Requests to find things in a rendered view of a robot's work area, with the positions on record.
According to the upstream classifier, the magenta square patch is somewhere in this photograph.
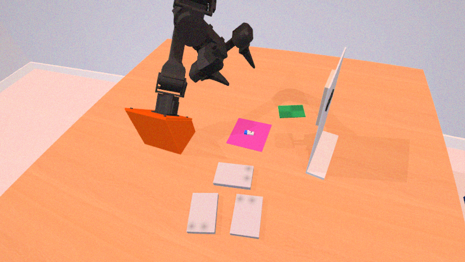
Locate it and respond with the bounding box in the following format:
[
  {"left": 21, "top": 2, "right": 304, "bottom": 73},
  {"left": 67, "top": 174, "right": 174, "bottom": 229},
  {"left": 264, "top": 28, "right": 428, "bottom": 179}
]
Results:
[{"left": 226, "top": 118, "right": 272, "bottom": 152}]

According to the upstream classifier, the green flat square patch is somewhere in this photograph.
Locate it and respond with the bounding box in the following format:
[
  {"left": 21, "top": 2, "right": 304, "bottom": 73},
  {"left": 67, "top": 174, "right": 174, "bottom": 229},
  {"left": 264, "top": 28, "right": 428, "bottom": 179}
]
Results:
[{"left": 278, "top": 105, "right": 306, "bottom": 118}]

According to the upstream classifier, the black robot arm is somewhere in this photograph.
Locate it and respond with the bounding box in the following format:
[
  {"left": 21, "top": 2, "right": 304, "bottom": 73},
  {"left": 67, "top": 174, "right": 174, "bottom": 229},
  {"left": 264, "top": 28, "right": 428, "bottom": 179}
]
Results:
[{"left": 151, "top": 0, "right": 227, "bottom": 117}]

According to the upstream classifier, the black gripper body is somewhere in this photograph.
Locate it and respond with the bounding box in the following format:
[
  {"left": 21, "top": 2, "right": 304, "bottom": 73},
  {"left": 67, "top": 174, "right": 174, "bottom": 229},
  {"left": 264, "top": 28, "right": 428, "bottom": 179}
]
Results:
[{"left": 189, "top": 23, "right": 253, "bottom": 83}]

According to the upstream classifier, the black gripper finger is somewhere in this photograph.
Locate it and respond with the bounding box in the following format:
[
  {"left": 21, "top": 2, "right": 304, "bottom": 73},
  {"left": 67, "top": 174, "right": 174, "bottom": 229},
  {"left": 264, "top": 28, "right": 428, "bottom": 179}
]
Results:
[
  {"left": 239, "top": 43, "right": 255, "bottom": 68},
  {"left": 200, "top": 71, "right": 229, "bottom": 86}
]

